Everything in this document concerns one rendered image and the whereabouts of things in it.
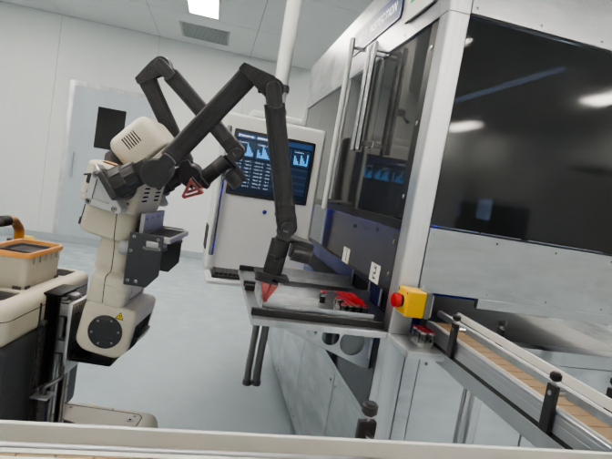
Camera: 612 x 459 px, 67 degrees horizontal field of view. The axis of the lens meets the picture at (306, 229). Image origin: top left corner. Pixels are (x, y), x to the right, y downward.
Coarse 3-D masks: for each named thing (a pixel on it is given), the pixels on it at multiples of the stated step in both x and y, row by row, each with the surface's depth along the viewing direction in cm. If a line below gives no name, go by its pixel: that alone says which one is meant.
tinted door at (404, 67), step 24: (408, 48) 155; (384, 72) 175; (408, 72) 152; (384, 96) 171; (408, 96) 149; (384, 120) 167; (408, 120) 146; (384, 144) 164; (408, 144) 143; (384, 168) 160; (384, 192) 157
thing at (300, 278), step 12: (288, 276) 194; (300, 276) 196; (312, 276) 197; (324, 276) 198; (336, 276) 199; (348, 276) 200; (312, 288) 171; (324, 288) 172; (336, 288) 173; (348, 288) 174
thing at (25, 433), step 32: (0, 448) 49; (32, 448) 50; (64, 448) 51; (96, 448) 52; (128, 448) 52; (160, 448) 53; (192, 448) 51; (224, 448) 52; (256, 448) 53; (288, 448) 54; (320, 448) 54; (352, 448) 55; (384, 448) 56; (416, 448) 57; (448, 448) 58; (480, 448) 59; (512, 448) 60; (544, 448) 62
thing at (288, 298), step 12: (288, 288) 160; (300, 288) 161; (276, 300) 151; (288, 300) 154; (300, 300) 157; (312, 300) 160; (312, 312) 136; (324, 312) 137; (336, 312) 138; (348, 312) 138
